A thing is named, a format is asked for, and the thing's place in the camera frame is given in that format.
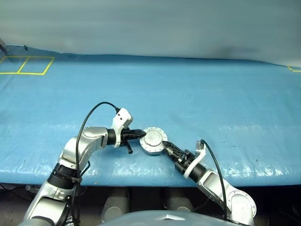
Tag grey rounded cylinder shape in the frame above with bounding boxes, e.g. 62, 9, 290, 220
101, 187, 130, 223
164, 187, 195, 213

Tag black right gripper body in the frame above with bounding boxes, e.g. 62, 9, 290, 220
174, 150, 197, 174

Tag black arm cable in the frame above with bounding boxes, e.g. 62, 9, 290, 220
70, 101, 119, 226
200, 138, 228, 220

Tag grey rounded robot torso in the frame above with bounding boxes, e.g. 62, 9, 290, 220
98, 210, 236, 226

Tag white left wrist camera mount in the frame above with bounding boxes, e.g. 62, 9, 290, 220
111, 107, 135, 149

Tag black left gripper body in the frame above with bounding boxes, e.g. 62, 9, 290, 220
120, 128, 134, 155

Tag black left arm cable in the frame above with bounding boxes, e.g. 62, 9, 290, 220
70, 101, 119, 226

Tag silver round housing lid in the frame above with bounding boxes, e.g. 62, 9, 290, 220
139, 126, 168, 154

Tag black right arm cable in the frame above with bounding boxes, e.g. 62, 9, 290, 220
200, 138, 228, 220

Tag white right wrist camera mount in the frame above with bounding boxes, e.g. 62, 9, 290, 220
183, 139, 207, 179

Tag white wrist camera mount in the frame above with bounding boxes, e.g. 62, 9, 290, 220
111, 107, 135, 149
183, 139, 207, 179

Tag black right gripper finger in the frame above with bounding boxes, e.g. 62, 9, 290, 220
162, 140, 186, 158
164, 147, 183, 164

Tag blue table cover sheet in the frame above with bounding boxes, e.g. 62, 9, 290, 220
0, 44, 301, 188

